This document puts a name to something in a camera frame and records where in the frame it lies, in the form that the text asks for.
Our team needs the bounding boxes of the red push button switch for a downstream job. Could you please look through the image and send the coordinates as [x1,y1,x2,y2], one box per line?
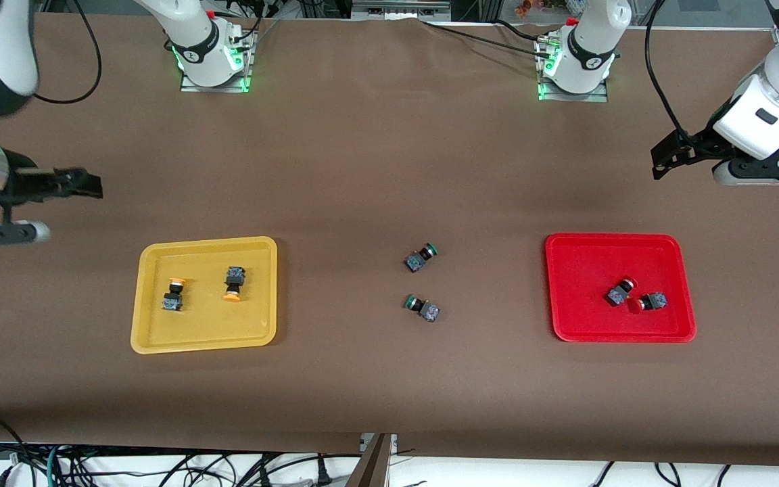
[606,276,638,308]
[626,291,669,315]

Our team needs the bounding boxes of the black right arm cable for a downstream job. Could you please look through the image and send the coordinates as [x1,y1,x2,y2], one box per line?
[31,0,103,104]

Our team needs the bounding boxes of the white table bracket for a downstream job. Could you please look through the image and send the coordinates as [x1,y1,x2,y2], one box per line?
[360,433,398,455]

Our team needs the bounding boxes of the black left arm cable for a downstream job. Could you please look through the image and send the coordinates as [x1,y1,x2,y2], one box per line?
[645,0,694,136]

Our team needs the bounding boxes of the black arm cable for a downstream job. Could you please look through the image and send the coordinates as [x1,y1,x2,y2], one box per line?
[31,0,103,104]
[645,0,694,136]

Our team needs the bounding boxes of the black cable on table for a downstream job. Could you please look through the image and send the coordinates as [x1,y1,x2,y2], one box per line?
[420,19,549,58]

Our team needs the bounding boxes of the black base cable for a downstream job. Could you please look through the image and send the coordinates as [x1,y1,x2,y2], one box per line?
[224,14,282,45]

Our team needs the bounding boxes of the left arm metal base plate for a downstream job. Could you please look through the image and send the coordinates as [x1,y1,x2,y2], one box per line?
[535,37,610,102]

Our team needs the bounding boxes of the yellow plastic tray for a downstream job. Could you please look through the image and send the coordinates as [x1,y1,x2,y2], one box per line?
[131,236,279,355]

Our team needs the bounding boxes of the brown table leg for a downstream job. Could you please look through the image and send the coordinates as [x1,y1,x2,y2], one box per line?
[346,433,394,487]

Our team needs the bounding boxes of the red plastic tray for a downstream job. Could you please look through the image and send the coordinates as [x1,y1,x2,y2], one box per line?
[544,233,697,344]

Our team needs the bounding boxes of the grey metal device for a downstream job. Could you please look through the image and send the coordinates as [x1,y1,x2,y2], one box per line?
[351,0,451,21]

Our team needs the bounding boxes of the green push button switch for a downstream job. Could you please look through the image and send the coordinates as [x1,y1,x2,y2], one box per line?
[404,243,438,273]
[404,294,441,323]

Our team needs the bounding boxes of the yellow push button switch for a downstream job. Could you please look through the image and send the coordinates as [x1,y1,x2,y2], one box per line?
[162,277,187,312]
[222,266,247,302]

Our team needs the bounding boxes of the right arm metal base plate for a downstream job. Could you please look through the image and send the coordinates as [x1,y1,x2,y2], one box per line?
[179,30,256,93]

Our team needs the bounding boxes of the teal floor cable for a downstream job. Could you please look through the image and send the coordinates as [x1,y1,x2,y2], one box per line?
[45,443,66,487]

